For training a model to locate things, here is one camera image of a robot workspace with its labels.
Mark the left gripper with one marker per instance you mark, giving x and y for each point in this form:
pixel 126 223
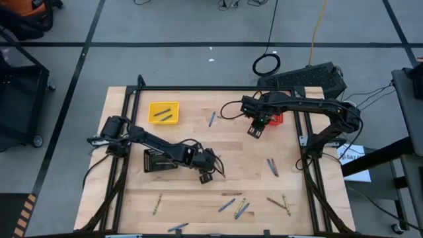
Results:
pixel 205 160

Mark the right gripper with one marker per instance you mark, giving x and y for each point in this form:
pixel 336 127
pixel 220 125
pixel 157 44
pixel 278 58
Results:
pixel 257 109

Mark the red plastic basket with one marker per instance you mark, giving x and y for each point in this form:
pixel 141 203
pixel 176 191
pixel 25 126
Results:
pixel 278 119

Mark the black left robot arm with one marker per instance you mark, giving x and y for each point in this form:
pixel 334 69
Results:
pixel 155 143

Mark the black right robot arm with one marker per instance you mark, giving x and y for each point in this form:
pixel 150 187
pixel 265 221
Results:
pixel 314 104

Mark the black plastic basket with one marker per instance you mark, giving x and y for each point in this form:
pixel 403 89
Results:
pixel 150 163

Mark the black edge clamp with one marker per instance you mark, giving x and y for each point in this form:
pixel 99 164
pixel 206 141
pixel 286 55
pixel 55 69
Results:
pixel 267 233
pixel 178 233

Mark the yellow plastic basket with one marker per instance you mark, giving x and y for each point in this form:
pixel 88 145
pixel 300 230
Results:
pixel 153 120

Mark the white paper sign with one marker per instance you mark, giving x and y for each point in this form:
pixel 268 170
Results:
pixel 355 165

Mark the black metal beam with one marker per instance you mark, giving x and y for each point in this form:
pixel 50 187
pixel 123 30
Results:
pixel 376 158

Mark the grey metal cart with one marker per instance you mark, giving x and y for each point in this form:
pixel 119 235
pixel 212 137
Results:
pixel 409 109

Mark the black device on cart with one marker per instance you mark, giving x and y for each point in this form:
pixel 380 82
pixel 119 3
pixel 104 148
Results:
pixel 416 81

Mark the black caster wheel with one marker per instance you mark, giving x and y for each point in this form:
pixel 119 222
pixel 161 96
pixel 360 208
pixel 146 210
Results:
pixel 396 228

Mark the black orange striped floor mat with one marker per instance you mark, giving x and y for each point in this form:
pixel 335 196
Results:
pixel 13 215

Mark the black wheeled cart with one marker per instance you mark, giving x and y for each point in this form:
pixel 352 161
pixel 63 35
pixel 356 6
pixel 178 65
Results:
pixel 20 99

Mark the orange shop vacuum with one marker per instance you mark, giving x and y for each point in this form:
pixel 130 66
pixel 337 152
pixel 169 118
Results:
pixel 26 6

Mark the silver aluminium rail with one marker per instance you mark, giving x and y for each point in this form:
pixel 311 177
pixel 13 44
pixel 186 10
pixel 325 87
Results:
pixel 299 236
pixel 124 236

